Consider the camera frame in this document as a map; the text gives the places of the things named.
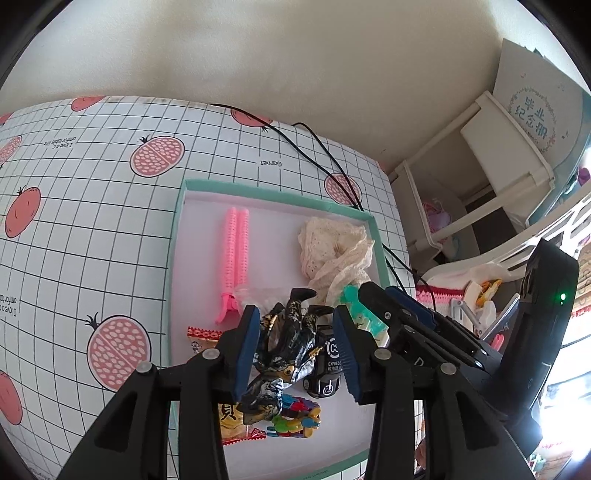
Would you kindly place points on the purple pink toy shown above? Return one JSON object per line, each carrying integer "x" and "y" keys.
{"x": 436, "y": 214}

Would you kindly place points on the teal hair clip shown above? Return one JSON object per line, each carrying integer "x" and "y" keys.
{"x": 353, "y": 297}

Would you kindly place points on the pink hair clip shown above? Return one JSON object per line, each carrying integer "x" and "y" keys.
{"x": 235, "y": 249}

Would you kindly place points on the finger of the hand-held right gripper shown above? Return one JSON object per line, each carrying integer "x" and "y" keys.
{"x": 411, "y": 304}
{"x": 378, "y": 304}

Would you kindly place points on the red pink crochet blanket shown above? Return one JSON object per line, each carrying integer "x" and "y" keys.
{"x": 438, "y": 293}

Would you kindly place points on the cream lace scrunchie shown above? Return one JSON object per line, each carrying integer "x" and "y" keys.
{"x": 332, "y": 249}

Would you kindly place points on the black toy car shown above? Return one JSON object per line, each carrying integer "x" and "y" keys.
{"x": 330, "y": 364}

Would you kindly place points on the black gold toy figure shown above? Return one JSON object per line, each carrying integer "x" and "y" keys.
{"x": 291, "y": 341}

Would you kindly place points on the teal shallow cardboard box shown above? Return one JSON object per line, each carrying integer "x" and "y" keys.
{"x": 268, "y": 258}

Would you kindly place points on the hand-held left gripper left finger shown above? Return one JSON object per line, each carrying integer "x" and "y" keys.
{"x": 244, "y": 355}

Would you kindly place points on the white shelf unit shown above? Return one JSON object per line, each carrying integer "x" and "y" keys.
{"x": 503, "y": 147}

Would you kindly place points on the pale grey tool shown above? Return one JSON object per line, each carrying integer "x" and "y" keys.
{"x": 461, "y": 310}

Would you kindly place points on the rice cracker snack packet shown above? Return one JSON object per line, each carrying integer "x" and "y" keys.
{"x": 231, "y": 422}

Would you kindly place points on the colourful bead toy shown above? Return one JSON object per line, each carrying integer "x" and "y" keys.
{"x": 291, "y": 415}

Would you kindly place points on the white plastic chair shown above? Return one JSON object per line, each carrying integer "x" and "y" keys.
{"x": 489, "y": 263}

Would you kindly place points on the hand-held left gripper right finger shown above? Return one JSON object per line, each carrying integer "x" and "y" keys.
{"x": 346, "y": 355}

